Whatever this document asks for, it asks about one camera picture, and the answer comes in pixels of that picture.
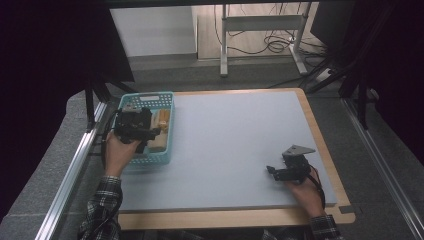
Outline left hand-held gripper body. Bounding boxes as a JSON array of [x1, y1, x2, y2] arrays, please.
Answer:
[[114, 102, 152, 146]]

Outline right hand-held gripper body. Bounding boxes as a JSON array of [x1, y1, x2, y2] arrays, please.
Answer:
[[280, 143, 317, 185]]

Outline beige fleece glove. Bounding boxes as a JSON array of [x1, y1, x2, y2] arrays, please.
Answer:
[[147, 108, 172, 154], [148, 109, 162, 134]]

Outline teal plastic basket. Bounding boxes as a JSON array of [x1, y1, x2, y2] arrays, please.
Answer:
[[112, 91, 176, 167]]

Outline person's left hand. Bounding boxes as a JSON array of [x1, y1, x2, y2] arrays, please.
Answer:
[[104, 130, 142, 178]]

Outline person's right hand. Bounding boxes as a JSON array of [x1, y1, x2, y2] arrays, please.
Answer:
[[285, 167, 327, 218]]

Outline black tripod stand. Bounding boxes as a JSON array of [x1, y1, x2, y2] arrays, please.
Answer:
[[304, 6, 394, 131], [83, 78, 136, 132]]

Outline light grey foam board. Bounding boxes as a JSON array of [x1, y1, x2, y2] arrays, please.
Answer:
[[118, 90, 339, 214]]

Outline grey tape piece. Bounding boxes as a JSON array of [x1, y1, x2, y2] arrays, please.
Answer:
[[338, 204, 357, 215]]

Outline white power strip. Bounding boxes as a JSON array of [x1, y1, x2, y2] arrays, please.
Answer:
[[314, 67, 334, 83]]

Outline white panel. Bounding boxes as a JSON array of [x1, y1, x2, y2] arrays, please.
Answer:
[[109, 5, 198, 58]]

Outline black curtain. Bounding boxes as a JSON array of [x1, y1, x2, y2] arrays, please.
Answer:
[[0, 0, 136, 221], [311, 0, 424, 164]]

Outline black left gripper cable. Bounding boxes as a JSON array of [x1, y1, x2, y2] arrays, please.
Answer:
[[100, 109, 122, 168]]

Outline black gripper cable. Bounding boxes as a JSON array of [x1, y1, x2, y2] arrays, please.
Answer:
[[308, 164, 327, 210], [100, 109, 122, 168]]

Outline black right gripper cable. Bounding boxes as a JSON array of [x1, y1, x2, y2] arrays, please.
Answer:
[[308, 164, 327, 210]]

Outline aluminium rail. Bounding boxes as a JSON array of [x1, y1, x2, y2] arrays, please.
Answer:
[[340, 97, 424, 240], [34, 99, 108, 240]]

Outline black floor cable tangle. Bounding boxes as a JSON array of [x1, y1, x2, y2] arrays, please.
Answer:
[[213, 3, 329, 58]]

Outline white metal desk frame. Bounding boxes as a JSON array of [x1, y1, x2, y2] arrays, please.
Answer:
[[219, 2, 310, 78]]

